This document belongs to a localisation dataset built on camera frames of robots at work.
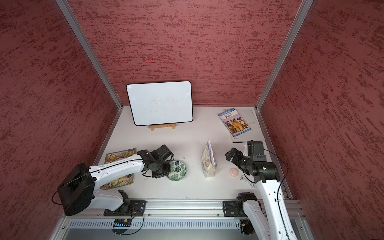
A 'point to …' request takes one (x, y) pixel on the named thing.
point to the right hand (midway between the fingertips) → (231, 161)
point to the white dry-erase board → (158, 103)
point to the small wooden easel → (152, 127)
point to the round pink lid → (233, 172)
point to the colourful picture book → (114, 156)
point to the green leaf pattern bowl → (178, 170)
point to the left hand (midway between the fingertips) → (168, 176)
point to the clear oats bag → (208, 160)
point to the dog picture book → (234, 122)
